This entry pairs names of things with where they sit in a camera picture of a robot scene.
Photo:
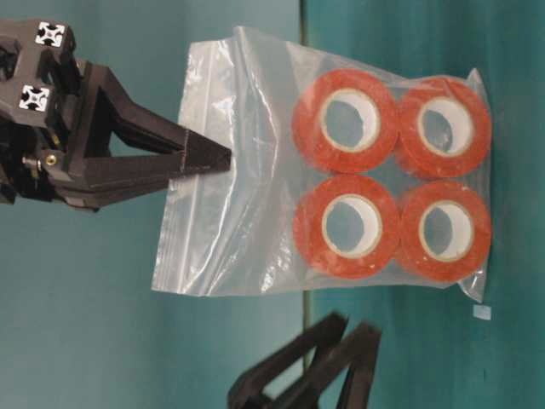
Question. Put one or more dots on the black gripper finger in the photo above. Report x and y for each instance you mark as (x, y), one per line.
(248, 389)
(101, 179)
(113, 112)
(356, 354)

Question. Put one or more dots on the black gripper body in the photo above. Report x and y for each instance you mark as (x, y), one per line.
(42, 89)

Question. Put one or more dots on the orange tape roll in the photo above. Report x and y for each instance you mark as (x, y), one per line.
(445, 231)
(445, 129)
(347, 227)
(346, 121)

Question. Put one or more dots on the clear plastic zip bag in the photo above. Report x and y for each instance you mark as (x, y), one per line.
(231, 234)

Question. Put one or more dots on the small white table sticker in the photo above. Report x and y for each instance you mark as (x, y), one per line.
(482, 312)

